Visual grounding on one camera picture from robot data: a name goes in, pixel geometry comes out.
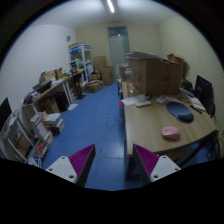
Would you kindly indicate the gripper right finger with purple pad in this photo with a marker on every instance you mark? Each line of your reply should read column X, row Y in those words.
column 151, row 166

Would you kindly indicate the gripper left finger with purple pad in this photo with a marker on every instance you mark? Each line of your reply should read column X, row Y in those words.
column 76, row 167

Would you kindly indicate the pink computer mouse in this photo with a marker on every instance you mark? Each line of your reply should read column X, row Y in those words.
column 171, row 132

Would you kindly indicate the dark blue mouse pad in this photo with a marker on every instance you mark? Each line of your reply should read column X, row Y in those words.
column 180, row 111

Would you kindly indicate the wooden desk right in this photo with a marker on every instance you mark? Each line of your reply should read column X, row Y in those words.
column 143, row 127

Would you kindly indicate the wooden desk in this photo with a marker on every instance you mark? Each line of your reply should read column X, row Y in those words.
column 61, row 83
column 143, row 127

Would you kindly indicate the stack of books floor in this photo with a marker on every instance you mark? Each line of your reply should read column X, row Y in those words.
column 54, row 123

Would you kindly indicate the white bookshelf left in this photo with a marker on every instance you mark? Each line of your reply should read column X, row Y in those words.
column 21, row 145

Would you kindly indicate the white remote control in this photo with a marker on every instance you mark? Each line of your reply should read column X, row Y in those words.
column 143, row 103

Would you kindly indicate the white calculator device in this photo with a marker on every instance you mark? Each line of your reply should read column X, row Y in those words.
column 161, row 99

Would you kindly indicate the black computer tower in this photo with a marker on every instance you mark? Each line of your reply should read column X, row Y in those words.
column 61, row 101

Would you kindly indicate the white paper sheet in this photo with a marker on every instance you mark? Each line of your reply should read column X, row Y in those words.
column 133, row 100

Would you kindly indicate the black pen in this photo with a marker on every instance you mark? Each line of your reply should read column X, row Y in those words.
column 196, row 109

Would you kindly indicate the notebook on desk right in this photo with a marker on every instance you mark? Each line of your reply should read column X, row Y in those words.
column 196, row 103

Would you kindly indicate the open cardboard box floor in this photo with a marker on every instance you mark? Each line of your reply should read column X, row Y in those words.
column 94, row 86

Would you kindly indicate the wooden desk left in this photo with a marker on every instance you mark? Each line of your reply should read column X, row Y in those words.
column 61, row 83

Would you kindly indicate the large cardboard box on desk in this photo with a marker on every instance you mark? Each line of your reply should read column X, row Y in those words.
column 156, row 77

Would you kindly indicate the black monitor right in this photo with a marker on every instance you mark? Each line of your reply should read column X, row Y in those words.
column 204, row 92

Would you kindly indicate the black monitor left edge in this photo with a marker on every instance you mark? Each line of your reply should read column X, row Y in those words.
column 5, row 112

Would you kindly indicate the clear plastic jar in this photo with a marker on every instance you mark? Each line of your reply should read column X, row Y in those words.
column 129, row 72

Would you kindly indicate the stacked cardboard boxes back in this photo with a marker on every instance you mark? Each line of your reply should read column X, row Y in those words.
column 100, row 64

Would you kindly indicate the small cardboard box top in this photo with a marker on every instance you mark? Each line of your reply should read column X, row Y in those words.
column 176, row 59

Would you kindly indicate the white blue display cabinet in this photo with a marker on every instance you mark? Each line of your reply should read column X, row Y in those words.
column 80, row 55

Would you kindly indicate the grey door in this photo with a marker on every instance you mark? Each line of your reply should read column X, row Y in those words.
column 119, row 46

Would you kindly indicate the ceiling light tube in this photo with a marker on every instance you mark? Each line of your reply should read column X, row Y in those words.
column 111, row 7

